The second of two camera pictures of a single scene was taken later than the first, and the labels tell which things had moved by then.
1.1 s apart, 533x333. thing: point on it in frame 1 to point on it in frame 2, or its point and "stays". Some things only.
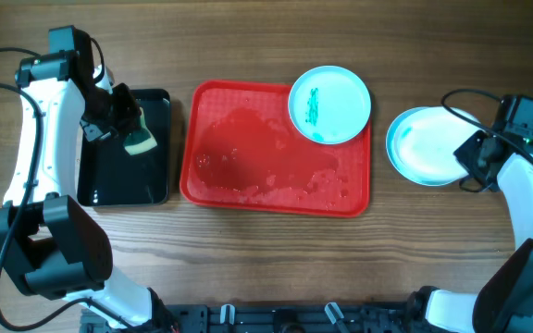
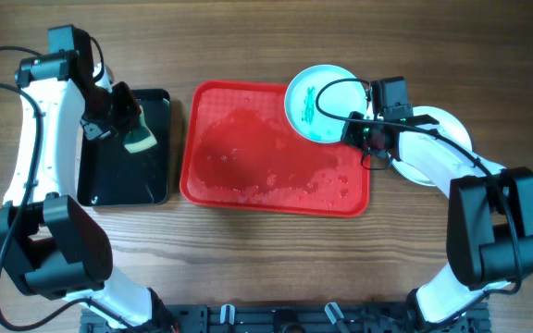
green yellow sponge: [140, 138] stays
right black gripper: [466, 158] to [351, 133]
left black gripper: [129, 114] stays
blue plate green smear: [329, 104] stays
